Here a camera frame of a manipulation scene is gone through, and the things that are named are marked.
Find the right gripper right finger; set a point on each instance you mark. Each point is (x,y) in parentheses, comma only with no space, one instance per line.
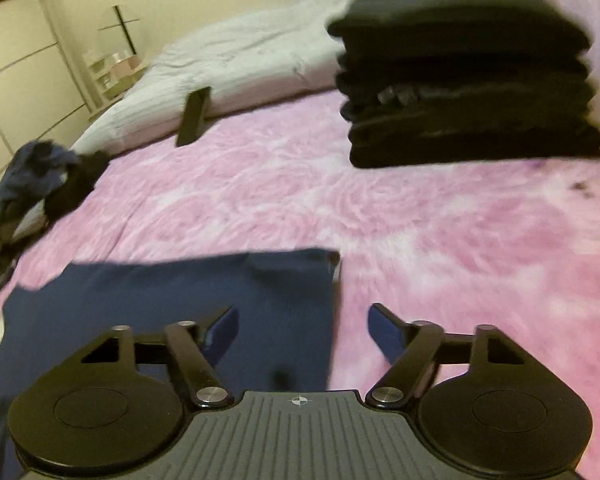
(410,349)

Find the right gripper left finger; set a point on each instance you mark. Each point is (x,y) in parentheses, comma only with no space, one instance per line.
(195,349)

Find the navy blue garment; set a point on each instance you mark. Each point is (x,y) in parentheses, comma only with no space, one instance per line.
(285,301)

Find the pile of dark clothes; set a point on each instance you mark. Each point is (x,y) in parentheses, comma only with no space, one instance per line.
(43,183)

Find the stack of folded dark clothes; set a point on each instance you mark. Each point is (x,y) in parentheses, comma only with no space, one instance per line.
(429,81)

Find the pink floral blanket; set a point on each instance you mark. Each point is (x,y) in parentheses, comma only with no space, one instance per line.
(513,244)

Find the black smartphone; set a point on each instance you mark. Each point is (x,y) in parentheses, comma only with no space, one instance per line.
(193,117)

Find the cream dressing table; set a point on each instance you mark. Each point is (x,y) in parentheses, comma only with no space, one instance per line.
(110,89)

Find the pink box on table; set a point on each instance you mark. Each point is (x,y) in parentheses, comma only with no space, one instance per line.
(125,67)

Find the white striped duvet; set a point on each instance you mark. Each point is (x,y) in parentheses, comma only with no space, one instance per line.
(248,61)

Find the round mirror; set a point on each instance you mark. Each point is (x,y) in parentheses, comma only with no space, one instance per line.
(120,31)

